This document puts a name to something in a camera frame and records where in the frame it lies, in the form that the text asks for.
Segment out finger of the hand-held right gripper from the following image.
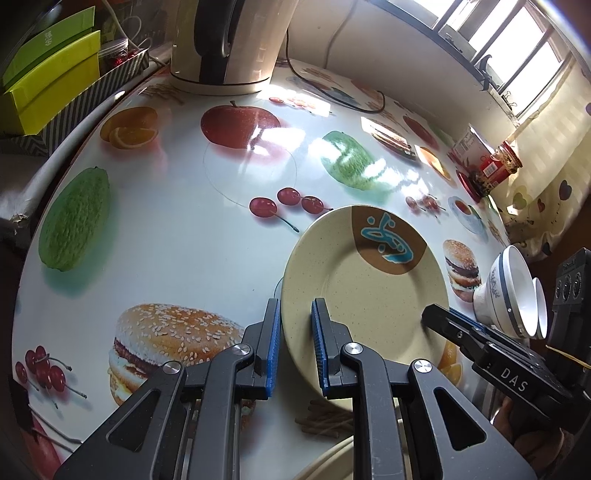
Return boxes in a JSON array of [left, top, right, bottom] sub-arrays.
[[450, 307, 491, 334], [421, 304, 491, 365]]

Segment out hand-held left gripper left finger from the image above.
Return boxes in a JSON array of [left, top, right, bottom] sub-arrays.
[[53, 298, 282, 480]]

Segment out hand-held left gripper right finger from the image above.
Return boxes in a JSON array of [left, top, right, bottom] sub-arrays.
[[310, 298, 539, 480]]

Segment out white bowl with blue pattern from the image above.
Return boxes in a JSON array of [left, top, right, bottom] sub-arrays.
[[473, 244, 539, 340]]

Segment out beige plate with fish print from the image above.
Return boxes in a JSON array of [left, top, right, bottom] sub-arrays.
[[281, 204, 451, 411]]

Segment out cream plate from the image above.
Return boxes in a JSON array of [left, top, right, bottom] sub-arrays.
[[295, 434, 358, 480]]

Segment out person's right hand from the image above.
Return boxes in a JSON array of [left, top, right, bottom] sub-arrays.
[[492, 397, 571, 463]]

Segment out fruit printed table cover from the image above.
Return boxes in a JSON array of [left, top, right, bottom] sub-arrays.
[[11, 58, 513, 480]]

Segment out red label glass jar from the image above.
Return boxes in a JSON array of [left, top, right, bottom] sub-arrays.
[[465, 140, 523, 200]]

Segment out heart print curtain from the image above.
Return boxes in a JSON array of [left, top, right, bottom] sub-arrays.
[[489, 60, 591, 264]]

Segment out white and red carton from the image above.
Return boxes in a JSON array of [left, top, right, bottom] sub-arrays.
[[450, 124, 495, 174]]

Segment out black window clip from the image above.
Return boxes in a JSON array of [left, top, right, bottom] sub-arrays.
[[478, 54, 498, 88]]

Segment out window with metal bars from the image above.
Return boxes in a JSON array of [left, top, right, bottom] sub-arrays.
[[383, 0, 578, 121]]

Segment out white electric kettle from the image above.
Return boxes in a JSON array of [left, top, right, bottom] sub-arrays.
[[170, 0, 301, 96]]

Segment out striped cardboard box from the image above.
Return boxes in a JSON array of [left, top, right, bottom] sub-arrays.
[[0, 46, 151, 158]]

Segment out clear jar with red contents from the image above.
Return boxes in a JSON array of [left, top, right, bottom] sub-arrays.
[[97, 39, 131, 75]]

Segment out yellow-green box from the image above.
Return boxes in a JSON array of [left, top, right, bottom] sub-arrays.
[[4, 30, 102, 136]]

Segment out black kettle cable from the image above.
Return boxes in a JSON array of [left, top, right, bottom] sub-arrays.
[[287, 0, 386, 114]]

